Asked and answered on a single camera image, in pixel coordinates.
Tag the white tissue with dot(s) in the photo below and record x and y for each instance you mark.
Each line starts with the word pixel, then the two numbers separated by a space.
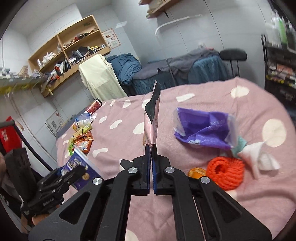
pixel 258 159

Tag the green pump bottle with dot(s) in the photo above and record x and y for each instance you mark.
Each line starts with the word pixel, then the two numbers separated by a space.
pixel 281 28

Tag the blue crumpled blanket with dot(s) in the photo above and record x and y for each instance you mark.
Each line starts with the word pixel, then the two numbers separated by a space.
pixel 125 66

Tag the orange peel piece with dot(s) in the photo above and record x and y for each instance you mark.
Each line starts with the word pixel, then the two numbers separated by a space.
pixel 197 173

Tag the red paper cup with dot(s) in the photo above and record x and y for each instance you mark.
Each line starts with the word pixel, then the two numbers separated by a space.
pixel 92 108

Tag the purple plastic bag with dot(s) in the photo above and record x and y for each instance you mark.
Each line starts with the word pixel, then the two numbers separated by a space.
pixel 206 129

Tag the pink snack wrapper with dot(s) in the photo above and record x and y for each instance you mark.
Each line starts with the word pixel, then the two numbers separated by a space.
pixel 151 116

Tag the cream cloth on chair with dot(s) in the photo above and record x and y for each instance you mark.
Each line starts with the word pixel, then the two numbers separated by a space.
pixel 99 78

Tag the blue paper cup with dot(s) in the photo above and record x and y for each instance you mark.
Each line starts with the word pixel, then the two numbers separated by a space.
pixel 80 170

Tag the orange red snack bag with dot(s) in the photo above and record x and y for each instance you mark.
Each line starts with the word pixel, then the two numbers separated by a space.
pixel 84 142

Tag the clear plastic bottle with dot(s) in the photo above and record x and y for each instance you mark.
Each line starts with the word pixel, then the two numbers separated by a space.
pixel 83 120

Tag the teal tissue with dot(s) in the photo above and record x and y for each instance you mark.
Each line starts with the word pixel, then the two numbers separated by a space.
pixel 241 143

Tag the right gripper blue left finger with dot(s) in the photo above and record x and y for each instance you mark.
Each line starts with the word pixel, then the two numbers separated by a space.
pixel 147 165

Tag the wooden cubby shelf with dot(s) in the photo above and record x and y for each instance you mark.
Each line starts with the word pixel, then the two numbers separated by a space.
pixel 72 46

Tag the wall poster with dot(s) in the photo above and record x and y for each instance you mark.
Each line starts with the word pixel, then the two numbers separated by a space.
pixel 111 38

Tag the lower wooden wall shelf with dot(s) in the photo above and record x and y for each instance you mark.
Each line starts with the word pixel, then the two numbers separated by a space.
pixel 162 8

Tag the person's left hand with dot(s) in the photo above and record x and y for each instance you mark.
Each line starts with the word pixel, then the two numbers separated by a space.
pixel 38 218

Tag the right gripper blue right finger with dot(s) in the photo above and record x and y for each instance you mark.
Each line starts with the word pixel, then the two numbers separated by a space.
pixel 154 155

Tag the massage bed grey blue covers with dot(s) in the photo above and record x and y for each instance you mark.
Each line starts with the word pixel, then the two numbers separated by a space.
pixel 199 66

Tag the orange foam fruit net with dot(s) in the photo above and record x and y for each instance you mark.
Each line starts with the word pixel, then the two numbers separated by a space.
pixel 226 172

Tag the pink polka dot bedspread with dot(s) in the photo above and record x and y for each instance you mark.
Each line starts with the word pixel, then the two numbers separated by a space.
pixel 118 133

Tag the black mesh trolley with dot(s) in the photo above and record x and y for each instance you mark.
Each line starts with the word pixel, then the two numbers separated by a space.
pixel 279 67

